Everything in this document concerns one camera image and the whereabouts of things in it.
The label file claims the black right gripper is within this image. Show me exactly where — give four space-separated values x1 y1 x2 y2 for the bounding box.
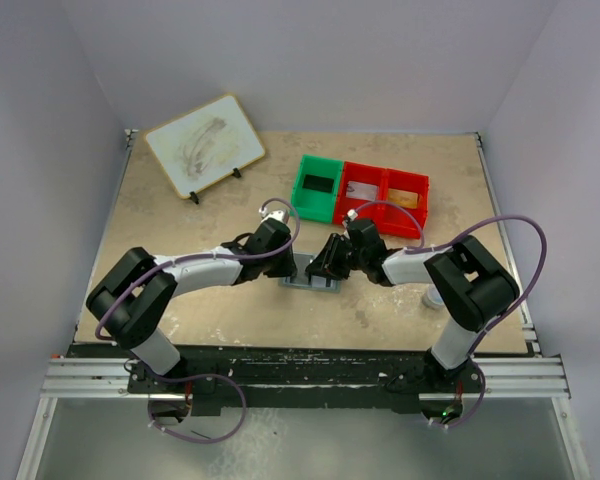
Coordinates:
307 233 368 280

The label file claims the teal leather card holder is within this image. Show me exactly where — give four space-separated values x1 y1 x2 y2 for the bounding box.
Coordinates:
278 252 341 293

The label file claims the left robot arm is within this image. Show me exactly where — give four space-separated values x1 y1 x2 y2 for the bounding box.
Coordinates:
85 216 296 392

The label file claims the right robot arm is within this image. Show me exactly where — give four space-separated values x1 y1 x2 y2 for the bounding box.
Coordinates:
305 218 520 391

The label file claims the silver card in bin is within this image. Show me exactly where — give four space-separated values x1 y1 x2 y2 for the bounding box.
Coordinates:
345 181 379 201

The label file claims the black card in green bin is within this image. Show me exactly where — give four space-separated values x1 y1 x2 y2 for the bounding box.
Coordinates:
302 174 334 194

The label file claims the orange card in bin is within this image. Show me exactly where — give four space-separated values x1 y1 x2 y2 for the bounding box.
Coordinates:
387 189 419 209

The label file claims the green plastic bin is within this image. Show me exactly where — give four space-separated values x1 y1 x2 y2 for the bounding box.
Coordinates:
291 155 344 223

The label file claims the red double plastic bin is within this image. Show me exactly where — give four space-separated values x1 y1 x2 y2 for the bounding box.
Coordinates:
332 162 430 239

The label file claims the black whiteboard stand clip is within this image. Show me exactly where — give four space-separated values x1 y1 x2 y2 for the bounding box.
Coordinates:
189 191 200 205

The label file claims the yellow framed whiteboard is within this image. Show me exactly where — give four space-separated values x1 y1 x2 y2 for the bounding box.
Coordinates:
144 94 266 199

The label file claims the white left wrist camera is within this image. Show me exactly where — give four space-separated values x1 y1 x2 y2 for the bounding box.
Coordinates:
260 209 290 224

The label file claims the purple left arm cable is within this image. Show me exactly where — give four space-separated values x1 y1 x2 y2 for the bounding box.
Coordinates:
94 198 301 444

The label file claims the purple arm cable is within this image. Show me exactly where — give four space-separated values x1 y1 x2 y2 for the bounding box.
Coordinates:
349 200 549 430
94 198 301 444

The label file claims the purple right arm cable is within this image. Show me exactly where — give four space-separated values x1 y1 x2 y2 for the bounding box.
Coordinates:
349 200 549 430

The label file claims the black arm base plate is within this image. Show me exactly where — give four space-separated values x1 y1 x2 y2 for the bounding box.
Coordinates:
68 344 485 416

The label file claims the aluminium frame rail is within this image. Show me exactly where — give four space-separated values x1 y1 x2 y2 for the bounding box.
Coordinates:
17 345 591 479

